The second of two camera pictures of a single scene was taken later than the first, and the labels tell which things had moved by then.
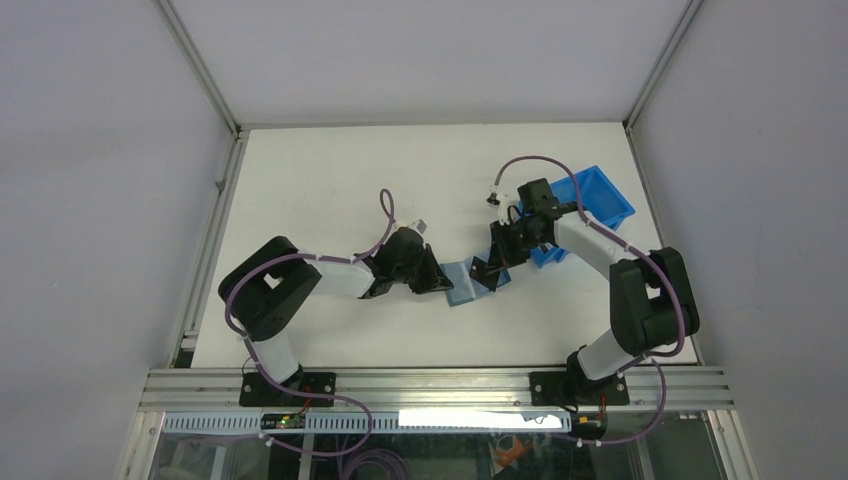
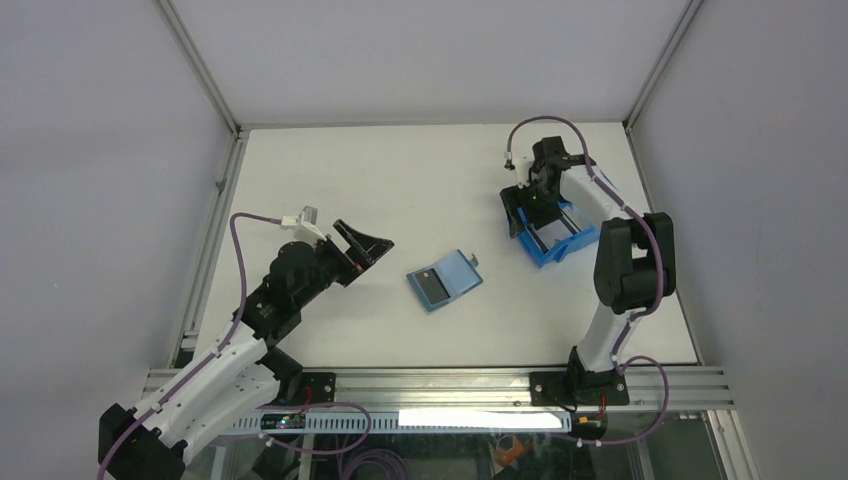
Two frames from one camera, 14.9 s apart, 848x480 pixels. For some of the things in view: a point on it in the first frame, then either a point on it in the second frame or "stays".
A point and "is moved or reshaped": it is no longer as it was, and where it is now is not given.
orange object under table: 506,458 stays
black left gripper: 433,280 → 364,250
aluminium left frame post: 177,29 stays
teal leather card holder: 466,288 is moved or reshaped
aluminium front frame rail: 650,390 stays
